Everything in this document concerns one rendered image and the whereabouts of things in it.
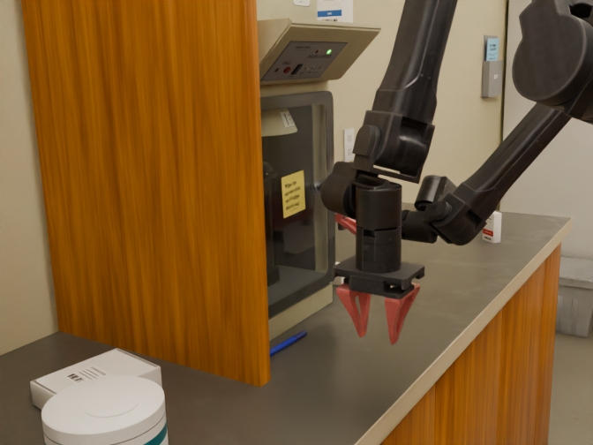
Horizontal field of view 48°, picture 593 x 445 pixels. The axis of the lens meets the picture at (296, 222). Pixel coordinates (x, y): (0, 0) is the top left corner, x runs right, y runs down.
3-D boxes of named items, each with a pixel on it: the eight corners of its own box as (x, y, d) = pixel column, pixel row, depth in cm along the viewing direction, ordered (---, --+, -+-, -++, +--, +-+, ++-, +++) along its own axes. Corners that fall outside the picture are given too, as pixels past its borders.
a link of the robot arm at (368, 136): (374, 124, 79) (430, 140, 83) (326, 117, 89) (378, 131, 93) (349, 222, 80) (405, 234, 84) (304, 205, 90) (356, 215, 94)
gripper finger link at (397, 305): (371, 326, 92) (371, 260, 90) (420, 336, 88) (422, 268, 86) (348, 344, 86) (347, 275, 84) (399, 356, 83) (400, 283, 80)
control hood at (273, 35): (231, 86, 108) (228, 21, 106) (330, 79, 135) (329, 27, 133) (291, 86, 102) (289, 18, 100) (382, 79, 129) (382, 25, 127)
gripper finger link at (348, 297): (359, 323, 93) (358, 259, 91) (407, 334, 89) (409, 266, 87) (334, 342, 87) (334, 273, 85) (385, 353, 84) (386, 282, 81)
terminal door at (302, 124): (247, 329, 119) (236, 99, 109) (333, 281, 143) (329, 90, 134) (251, 330, 118) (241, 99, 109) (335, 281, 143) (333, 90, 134)
